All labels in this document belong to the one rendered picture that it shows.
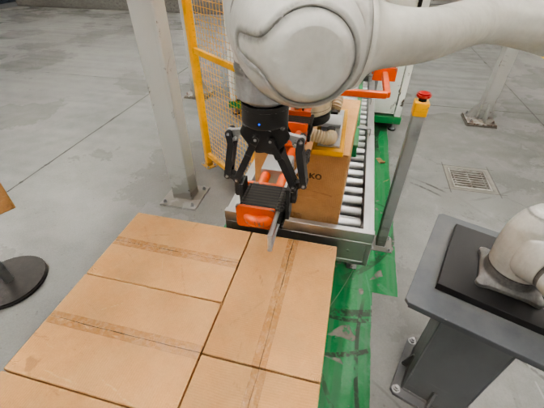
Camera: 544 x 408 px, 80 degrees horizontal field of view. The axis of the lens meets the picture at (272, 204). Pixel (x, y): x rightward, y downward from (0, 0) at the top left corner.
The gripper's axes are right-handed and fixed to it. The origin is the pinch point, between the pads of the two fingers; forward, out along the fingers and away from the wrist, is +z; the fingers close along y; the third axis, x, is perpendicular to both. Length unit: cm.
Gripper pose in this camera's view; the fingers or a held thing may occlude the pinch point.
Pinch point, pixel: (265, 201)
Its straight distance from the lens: 63.3
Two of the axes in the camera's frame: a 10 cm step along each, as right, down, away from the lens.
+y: -9.7, -1.5, 1.8
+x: -2.3, 6.1, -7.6
